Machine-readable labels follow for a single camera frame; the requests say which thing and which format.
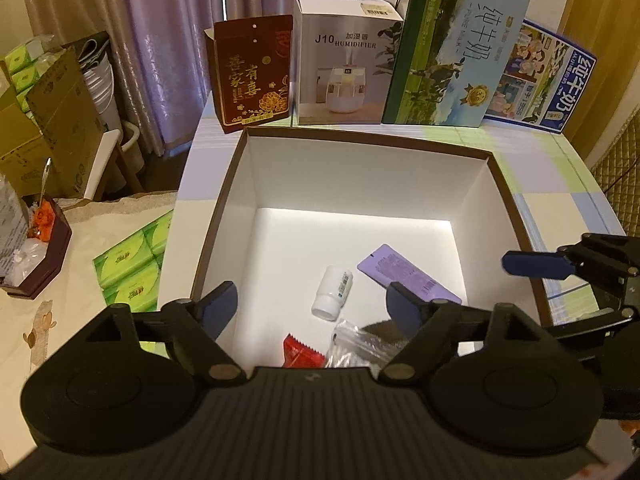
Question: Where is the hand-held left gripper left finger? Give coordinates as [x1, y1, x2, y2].
[82, 281, 248, 383]

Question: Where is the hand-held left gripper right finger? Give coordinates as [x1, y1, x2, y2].
[377, 281, 551, 383]

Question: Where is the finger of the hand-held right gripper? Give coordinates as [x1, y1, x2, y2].
[501, 232, 636, 281]
[542, 309, 634, 361]

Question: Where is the purple sachet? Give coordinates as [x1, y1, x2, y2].
[356, 243, 462, 306]

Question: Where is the clear plastic bag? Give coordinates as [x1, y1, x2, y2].
[325, 319, 408, 370]

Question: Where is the small white bottle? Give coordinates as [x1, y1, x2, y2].
[311, 265, 354, 320]

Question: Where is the red snack packet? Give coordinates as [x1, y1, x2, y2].
[282, 334, 328, 370]

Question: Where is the green tissue multipack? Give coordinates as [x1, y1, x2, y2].
[92, 209, 175, 311]

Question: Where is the quilted chair cover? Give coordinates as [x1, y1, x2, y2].
[590, 110, 640, 238]

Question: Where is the maroon tray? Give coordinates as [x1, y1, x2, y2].
[0, 195, 73, 301]

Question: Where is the blue milk carton box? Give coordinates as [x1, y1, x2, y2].
[482, 19, 597, 135]

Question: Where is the white wooden chair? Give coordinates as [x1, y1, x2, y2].
[82, 120, 146, 201]

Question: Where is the orange wrapper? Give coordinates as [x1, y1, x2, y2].
[30, 197, 56, 241]

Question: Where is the green milk carton box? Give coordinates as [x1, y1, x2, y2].
[381, 0, 531, 128]

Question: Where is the white plastic bag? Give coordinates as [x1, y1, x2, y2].
[0, 175, 32, 281]

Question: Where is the red gift box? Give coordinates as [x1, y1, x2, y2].
[204, 14, 294, 134]

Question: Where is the yellow curtain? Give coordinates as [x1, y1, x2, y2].
[562, 0, 640, 158]

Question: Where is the white humidifier box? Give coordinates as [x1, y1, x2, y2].
[291, 0, 405, 126]

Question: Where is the brown printed cardboard box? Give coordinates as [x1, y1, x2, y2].
[25, 47, 108, 198]

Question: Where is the plain brown cardboard box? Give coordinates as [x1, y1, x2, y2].
[0, 105, 56, 196]

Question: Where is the stack of white buckets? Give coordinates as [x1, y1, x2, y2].
[75, 30, 123, 133]

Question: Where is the purple curtain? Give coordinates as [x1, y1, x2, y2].
[117, 0, 386, 158]

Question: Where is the stack of green tissue packs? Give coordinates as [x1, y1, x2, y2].
[2, 35, 56, 113]

